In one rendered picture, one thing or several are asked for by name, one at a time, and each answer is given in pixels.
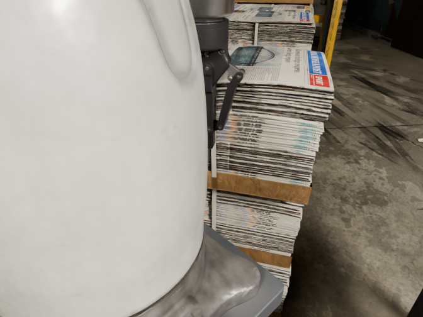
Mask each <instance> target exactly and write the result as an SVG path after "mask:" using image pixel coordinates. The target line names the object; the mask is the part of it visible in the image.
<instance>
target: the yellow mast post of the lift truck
mask: <svg viewBox="0 0 423 317"><path fill-rule="evenodd" d="M342 2H343V0H327V5H326V6H325V13H324V18H323V23H322V30H321V34H320V41H319V48H318V52H323V53H324V55H325V57H326V60H327V64H328V67H329V68H330V62H331V58H332V52H333V49H334V43H335V39H336V33H337V27H338V24H339V18H340V14H341V8H342Z"/></svg>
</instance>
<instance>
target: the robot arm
mask: <svg viewBox="0 0 423 317"><path fill-rule="evenodd" d="M234 9H235V0H0V317H221V316H222V315H223V314H224V313H226V312H227V311H228V310H230V309H232V308H234V307H236V306H238V305H240V304H242V303H245V302H247V301H249V300H251V299H252V298H254V297H255V296H256V294H257V293H258V291H259V285H260V279H261V275H260V272H259V269H258V268H257V266H256V265H255V264H254V263H253V262H251V261H250V260H248V259H246V258H244V257H242V256H240V255H237V254H235V253H233V252H231V251H230V250H227V249H226V248H224V247H223V246H221V244H219V243H218V242H216V241H215V240H214V239H213V238H212V237H210V236H209V235H208V234H207V233H205V232H204V213H205V204H206V194H207V178H208V163H209V161H210V149H212V148H213V146H214V144H215V131H216V130H220V131H222V130H223V129H224V127H225V125H226V123H227V120H228V116H229V112H230V109H231V106H232V103H233V100H234V96H235V92H236V89H237V86H238V85H239V83H240V82H241V80H242V79H243V77H244V76H245V70H244V69H239V68H237V67H236V66H235V65H234V64H232V63H231V61H232V60H231V57H230V55H229V52H228V26H229V19H228V18H225V17H226V16H230V15H232V14H233V13H234ZM226 70H227V71H228V76H227V79H228V80H229V81H230V83H229V84H228V87H227V90H226V93H225V97H224V100H223V104H222V108H221V111H220V116H219V118H218V120H216V106H217V82H218V80H219V79H220V78H221V76H223V74H224V73H225V71H226Z"/></svg>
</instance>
